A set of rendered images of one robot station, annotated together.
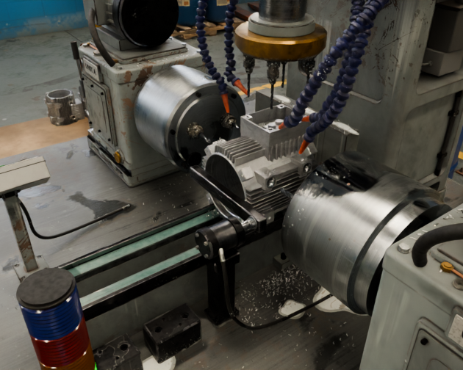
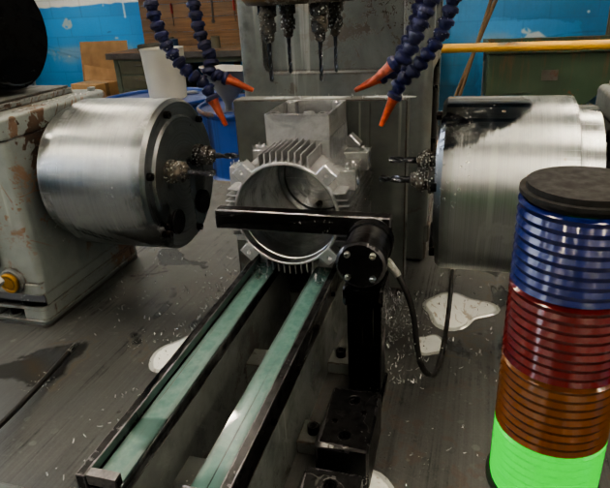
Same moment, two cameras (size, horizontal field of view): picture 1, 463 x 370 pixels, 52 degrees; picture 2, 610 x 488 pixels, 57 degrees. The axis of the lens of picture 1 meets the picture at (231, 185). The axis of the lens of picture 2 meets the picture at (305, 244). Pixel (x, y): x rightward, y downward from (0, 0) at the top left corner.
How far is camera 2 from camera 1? 0.59 m
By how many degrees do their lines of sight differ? 34
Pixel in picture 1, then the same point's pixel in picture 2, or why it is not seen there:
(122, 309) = (276, 435)
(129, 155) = (38, 267)
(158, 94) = (94, 133)
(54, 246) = not seen: outside the picture
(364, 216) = (556, 129)
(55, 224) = not seen: outside the picture
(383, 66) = (396, 22)
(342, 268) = not seen: hidden behind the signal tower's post
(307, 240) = (492, 196)
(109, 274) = (196, 407)
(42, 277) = (558, 180)
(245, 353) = (444, 411)
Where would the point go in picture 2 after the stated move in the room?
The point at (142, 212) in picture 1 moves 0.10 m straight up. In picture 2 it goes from (106, 345) to (93, 290)
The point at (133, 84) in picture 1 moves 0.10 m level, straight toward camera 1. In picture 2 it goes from (22, 139) to (55, 147)
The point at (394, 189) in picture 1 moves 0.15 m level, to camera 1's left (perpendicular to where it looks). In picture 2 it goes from (554, 99) to (485, 117)
